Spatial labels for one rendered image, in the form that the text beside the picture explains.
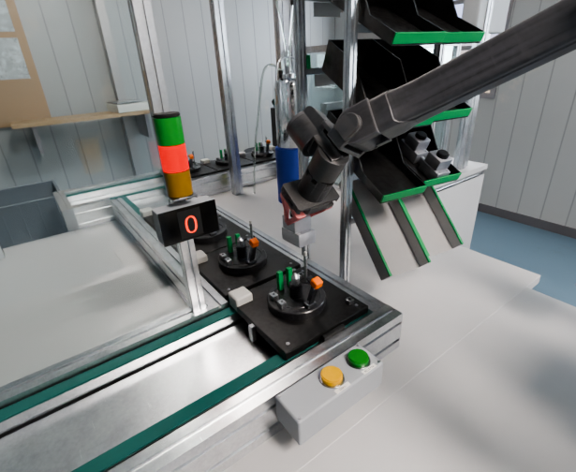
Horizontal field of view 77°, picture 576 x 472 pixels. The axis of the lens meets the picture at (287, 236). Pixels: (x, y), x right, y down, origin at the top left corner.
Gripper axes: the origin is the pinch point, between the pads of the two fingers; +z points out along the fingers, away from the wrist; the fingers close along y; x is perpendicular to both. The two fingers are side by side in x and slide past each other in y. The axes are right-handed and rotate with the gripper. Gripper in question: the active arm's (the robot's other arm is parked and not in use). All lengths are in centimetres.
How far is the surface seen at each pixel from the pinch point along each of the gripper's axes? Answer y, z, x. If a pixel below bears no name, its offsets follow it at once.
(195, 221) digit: 18.5, 4.6, -8.8
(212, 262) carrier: 8.2, 36.7, -12.7
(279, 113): -52, 41, -70
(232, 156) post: -40, 74, -80
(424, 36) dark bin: -27.5, -30.6, -13.3
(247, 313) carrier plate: 11.9, 20.6, 9.3
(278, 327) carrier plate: 9.1, 15.5, 16.2
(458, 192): -155, 67, -13
